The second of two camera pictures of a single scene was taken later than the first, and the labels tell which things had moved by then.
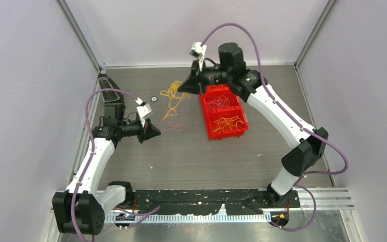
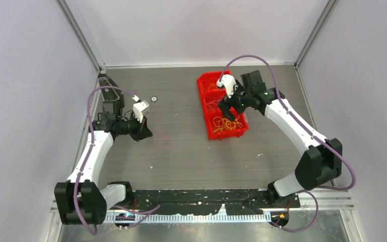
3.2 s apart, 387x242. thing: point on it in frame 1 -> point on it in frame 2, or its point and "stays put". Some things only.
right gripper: [191, 85] -> [226, 104]
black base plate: [234, 201] stays put
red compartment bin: [225, 118] stays put
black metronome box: [110, 97] stays put
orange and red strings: [230, 122] stays put
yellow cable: [176, 97] -> [226, 123]
